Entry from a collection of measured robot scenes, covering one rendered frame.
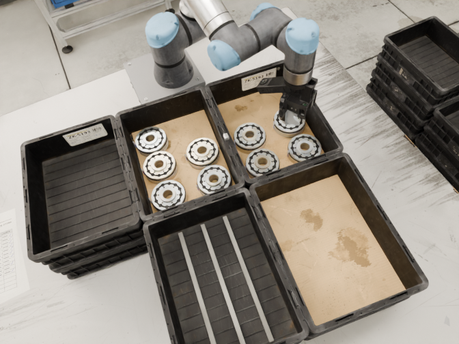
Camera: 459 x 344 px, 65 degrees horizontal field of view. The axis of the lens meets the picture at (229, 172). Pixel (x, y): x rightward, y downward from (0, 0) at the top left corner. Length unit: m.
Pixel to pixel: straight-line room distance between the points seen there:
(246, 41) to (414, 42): 1.36
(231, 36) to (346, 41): 1.98
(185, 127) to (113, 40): 1.86
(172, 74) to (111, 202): 0.51
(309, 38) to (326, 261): 0.57
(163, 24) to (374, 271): 0.98
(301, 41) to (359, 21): 2.14
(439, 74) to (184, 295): 1.55
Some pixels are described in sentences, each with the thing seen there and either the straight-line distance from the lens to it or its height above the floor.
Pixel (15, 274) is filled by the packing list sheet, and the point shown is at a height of 0.70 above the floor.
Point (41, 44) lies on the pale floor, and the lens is 3.26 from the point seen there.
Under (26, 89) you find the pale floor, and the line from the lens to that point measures 2.96.
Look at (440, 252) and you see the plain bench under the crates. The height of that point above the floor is 0.70.
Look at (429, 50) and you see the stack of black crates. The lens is 2.12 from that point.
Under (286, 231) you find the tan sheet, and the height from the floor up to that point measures 0.83.
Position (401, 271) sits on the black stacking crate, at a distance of 1.04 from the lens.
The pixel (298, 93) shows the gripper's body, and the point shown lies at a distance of 1.02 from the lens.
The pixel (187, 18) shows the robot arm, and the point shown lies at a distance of 1.31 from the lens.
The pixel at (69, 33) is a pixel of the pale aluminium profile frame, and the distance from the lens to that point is 3.01.
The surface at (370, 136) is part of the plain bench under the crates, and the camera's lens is 1.41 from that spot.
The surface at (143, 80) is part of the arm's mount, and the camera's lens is 1.46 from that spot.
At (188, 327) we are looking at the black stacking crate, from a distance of 1.00.
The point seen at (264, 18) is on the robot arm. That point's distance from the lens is 0.94.
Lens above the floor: 1.81
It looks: 60 degrees down
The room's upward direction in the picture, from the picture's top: 8 degrees counter-clockwise
